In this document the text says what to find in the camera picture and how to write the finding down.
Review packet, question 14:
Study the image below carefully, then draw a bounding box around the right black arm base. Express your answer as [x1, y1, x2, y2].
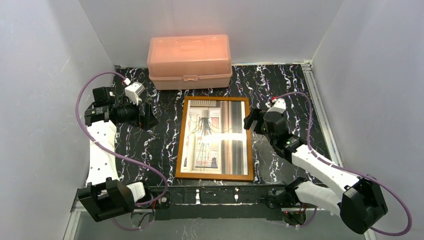
[263, 177, 308, 209]

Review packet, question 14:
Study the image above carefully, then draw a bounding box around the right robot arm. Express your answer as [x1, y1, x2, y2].
[243, 108, 388, 234]

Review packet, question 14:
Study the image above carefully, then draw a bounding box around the aluminium front rail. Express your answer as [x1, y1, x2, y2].
[70, 187, 369, 213]

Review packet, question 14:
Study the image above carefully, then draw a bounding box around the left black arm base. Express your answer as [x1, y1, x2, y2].
[135, 187, 171, 210]

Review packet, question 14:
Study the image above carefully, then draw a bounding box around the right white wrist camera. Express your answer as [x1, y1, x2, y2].
[268, 97, 286, 114]

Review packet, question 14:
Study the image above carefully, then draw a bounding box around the pink plastic storage box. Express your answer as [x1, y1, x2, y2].
[147, 34, 233, 91]

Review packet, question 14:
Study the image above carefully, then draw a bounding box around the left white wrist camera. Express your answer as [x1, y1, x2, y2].
[124, 82, 145, 106]

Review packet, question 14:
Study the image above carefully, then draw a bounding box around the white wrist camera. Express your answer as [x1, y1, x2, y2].
[124, 82, 145, 106]
[268, 97, 286, 114]

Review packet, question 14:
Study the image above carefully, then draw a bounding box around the purple cable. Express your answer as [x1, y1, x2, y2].
[271, 91, 413, 237]
[75, 71, 169, 232]

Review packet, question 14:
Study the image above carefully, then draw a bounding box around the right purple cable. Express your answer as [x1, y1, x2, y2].
[271, 91, 413, 237]

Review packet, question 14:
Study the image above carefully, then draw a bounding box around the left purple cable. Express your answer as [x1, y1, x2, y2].
[75, 71, 169, 232]

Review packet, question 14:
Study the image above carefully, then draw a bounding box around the window and plant photo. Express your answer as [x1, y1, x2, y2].
[180, 100, 249, 176]

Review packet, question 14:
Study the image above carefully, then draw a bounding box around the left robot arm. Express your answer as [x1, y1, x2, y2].
[77, 82, 158, 222]

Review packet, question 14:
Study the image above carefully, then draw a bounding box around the brown wooden picture frame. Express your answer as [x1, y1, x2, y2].
[174, 96, 255, 183]

